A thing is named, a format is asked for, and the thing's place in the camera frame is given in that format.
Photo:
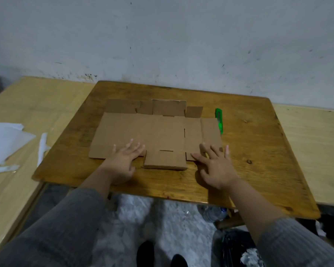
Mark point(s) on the person's right hand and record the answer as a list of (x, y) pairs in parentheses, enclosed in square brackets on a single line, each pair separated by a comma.
[(218, 171)]

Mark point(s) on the person's left hand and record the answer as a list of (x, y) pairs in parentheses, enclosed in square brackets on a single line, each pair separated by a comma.
[(119, 168)]

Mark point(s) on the person's right thumb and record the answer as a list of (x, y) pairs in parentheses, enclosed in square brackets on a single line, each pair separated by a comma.
[(199, 159)]

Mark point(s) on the person's right middle finger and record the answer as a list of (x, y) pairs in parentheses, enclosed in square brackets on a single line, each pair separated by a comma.
[(215, 152)]

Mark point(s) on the person's left middle finger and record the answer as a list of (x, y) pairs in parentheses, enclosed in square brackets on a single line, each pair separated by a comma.
[(136, 150)]

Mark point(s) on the person's right little finger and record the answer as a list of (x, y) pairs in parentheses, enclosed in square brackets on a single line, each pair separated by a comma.
[(227, 152)]

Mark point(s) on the person's left thumb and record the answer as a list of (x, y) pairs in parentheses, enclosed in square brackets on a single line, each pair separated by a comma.
[(132, 169)]

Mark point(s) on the person's left little finger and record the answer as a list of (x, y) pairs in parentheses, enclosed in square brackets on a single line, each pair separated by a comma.
[(115, 151)]

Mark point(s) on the brown cardboard box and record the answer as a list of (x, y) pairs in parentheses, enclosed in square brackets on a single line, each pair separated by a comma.
[(161, 133)]

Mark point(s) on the person's left forearm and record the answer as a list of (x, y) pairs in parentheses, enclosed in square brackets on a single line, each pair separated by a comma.
[(72, 216)]

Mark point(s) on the person's right forearm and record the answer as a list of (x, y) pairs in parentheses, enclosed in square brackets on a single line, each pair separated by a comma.
[(267, 219)]

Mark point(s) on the dark brown wooden table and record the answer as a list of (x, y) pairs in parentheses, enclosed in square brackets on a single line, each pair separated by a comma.
[(253, 152)]

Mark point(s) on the green utility knife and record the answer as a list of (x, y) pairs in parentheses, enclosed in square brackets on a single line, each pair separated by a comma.
[(219, 120)]

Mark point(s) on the clear plastic bottle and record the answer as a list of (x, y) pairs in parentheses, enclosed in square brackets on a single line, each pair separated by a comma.
[(214, 214)]

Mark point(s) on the wooden table leg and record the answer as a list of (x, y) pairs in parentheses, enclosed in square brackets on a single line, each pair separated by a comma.
[(229, 219)]

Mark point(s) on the white paper strip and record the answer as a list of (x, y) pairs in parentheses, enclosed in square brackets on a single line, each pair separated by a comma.
[(2, 169), (41, 148)]

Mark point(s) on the light wooden table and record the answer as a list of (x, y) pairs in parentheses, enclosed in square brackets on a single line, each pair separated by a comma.
[(311, 152), (25, 108)]

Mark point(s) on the person's black shoe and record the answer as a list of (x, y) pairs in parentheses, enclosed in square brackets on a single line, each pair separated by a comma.
[(145, 254), (179, 261)]

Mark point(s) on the black plastic bag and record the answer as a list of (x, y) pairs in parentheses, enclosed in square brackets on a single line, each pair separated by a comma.
[(233, 244), (331, 228)]

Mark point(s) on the crumpled white paper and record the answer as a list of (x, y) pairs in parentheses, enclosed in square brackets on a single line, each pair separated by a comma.
[(252, 258)]

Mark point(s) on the stack of white paper sheets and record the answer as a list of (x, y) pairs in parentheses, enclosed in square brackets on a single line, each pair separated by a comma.
[(5, 141)]

